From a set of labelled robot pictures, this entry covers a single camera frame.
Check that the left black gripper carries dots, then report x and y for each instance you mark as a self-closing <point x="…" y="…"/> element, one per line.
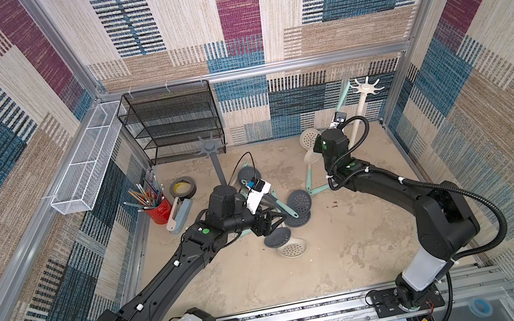
<point x="260" y="230"/>

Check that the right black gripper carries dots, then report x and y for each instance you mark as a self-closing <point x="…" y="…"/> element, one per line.
<point x="330" y="135"/>

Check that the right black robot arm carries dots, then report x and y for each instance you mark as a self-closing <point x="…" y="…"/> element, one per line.
<point x="445" y="223"/>

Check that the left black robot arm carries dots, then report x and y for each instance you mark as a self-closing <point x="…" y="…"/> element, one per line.
<point x="228" y="213"/>

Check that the white skimmer front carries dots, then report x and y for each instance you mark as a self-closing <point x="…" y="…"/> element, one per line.
<point x="294" y="248"/>

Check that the white utensil rack stand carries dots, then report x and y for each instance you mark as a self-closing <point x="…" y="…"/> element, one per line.
<point x="363" y="89"/>

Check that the grey utensil rack stand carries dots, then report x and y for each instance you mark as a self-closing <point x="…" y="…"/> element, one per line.
<point x="210" y="148"/>

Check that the black tape roll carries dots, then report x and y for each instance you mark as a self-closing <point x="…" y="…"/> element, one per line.
<point x="183" y="188"/>

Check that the red pencil cup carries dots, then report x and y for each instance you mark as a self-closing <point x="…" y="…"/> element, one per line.
<point x="149" y="198"/>

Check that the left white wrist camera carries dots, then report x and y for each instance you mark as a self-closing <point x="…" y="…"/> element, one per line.
<point x="257" y="188"/>

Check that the black wire mesh shelf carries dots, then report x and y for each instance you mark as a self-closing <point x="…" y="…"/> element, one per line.
<point x="170" y="123"/>

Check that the white wire mesh basket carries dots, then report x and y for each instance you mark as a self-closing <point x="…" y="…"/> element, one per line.
<point x="79" y="188"/>

